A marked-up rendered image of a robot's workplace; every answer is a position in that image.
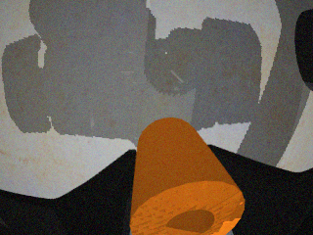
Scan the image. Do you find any dark grey round pedestal with shaft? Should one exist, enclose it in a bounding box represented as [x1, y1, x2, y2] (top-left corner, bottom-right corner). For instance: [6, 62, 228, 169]
[294, 9, 313, 91]

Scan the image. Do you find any orange knob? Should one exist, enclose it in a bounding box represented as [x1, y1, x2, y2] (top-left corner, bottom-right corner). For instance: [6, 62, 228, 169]
[129, 117, 246, 235]

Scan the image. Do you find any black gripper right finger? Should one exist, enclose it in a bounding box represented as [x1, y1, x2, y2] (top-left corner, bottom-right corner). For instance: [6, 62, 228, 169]
[207, 145, 313, 235]

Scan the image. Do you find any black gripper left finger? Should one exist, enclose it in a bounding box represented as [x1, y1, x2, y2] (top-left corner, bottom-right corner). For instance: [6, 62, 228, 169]
[0, 149, 137, 235]

